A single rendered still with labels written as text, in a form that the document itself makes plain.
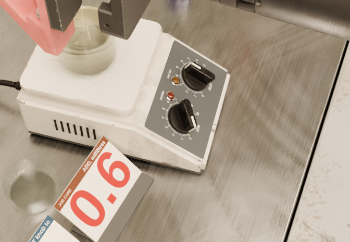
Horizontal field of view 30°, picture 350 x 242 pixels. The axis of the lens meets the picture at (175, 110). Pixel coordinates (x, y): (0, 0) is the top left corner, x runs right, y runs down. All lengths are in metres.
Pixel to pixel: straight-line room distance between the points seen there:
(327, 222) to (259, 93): 0.17
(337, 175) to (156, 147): 0.20
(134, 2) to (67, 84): 0.35
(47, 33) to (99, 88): 0.35
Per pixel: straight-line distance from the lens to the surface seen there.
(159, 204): 0.68
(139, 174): 0.69
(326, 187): 0.71
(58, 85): 0.66
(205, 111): 0.69
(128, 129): 0.65
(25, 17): 0.31
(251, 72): 0.78
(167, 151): 0.66
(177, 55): 0.71
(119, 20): 0.30
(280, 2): 0.29
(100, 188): 0.66
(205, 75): 0.69
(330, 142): 0.74
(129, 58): 0.67
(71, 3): 0.29
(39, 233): 0.63
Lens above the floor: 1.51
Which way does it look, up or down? 56 degrees down
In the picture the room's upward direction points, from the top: 2 degrees clockwise
